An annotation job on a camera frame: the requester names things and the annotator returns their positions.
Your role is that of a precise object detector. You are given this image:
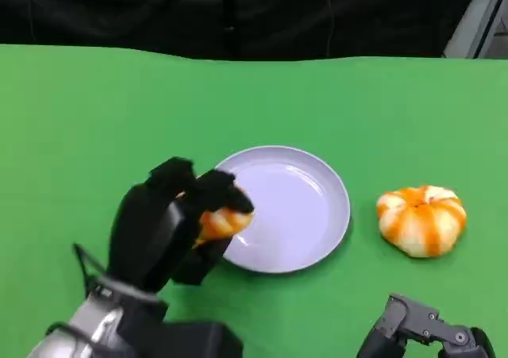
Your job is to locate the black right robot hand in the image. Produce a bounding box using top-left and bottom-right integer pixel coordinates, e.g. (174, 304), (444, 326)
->
(356, 293), (497, 358)

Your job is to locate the green table cloth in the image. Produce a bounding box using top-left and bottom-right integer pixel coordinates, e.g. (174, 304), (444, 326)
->
(0, 43), (508, 358)

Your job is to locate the black backdrop curtain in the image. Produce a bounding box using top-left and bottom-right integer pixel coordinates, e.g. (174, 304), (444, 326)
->
(0, 0), (477, 62)

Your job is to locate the orange and white bread roll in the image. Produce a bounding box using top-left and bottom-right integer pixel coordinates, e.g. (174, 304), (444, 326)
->
(375, 184), (468, 260)
(176, 191), (255, 250)

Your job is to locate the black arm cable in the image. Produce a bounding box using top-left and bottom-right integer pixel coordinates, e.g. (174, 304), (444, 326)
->
(71, 243), (109, 295)
(46, 322), (96, 346)

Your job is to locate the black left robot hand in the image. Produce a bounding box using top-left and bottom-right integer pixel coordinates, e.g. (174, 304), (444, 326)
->
(107, 157), (256, 294)

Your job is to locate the lilac plate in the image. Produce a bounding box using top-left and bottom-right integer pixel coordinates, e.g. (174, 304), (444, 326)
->
(212, 145), (352, 274)

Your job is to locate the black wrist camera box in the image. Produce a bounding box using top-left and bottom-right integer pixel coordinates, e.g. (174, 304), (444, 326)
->
(118, 321), (244, 358)

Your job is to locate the grey metal frame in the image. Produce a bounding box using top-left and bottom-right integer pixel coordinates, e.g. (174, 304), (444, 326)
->
(442, 0), (508, 60)

